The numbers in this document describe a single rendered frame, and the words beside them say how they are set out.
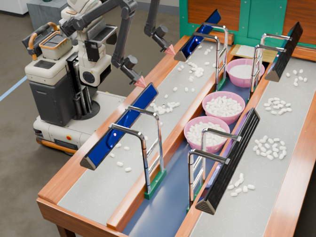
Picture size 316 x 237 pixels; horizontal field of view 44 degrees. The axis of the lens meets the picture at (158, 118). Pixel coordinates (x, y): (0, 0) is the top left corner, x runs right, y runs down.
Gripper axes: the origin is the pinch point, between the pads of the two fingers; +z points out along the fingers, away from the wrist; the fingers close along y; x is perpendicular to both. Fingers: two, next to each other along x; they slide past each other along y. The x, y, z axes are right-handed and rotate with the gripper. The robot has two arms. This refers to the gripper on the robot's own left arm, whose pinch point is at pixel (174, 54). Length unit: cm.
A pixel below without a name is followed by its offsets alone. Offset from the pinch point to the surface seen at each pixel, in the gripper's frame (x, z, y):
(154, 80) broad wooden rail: 10.7, 2.2, -21.9
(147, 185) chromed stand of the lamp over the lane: -16, 33, -108
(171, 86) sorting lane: 4.3, 13.6, -20.7
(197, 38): -31.6, 2.4, -11.4
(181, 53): -31.6, 0.8, -33.3
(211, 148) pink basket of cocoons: -26, 49, -67
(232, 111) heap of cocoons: -26, 50, -31
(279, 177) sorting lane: -51, 80, -74
